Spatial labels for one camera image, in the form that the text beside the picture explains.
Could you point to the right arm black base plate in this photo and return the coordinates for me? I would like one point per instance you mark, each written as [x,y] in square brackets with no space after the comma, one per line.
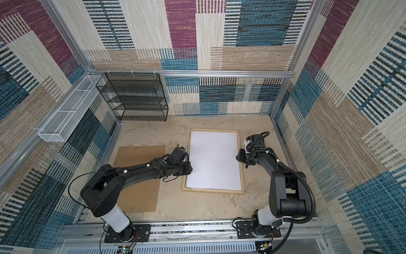
[244,231]

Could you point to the light wooden picture frame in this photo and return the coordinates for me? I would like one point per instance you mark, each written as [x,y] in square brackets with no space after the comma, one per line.
[185,190]

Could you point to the brown cardboard backing board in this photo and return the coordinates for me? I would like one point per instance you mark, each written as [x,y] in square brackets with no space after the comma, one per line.
[141,197]

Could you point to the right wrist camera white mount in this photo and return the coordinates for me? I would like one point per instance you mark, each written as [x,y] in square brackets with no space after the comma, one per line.
[247,143]

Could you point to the autumn forest photo print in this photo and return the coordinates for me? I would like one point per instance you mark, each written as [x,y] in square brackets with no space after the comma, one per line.
[212,162]

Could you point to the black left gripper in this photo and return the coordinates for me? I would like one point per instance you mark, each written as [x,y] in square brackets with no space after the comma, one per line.
[188,169]

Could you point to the black wire mesh shelf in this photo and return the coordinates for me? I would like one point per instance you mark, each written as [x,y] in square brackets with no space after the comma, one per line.
[134,97]

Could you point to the aluminium mounting rail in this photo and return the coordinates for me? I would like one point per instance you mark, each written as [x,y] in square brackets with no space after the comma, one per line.
[167,237]

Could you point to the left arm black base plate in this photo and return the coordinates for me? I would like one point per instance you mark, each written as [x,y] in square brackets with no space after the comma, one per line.
[131,234]

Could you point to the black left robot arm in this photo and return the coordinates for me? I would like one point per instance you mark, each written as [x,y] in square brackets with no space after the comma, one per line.
[102,191]

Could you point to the white wire mesh basket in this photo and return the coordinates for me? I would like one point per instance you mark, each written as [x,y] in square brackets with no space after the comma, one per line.
[65,120]

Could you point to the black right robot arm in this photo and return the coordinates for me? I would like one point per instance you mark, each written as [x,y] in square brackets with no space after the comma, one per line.
[290,197]

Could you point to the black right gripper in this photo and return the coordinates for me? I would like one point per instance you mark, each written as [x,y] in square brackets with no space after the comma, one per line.
[241,159]

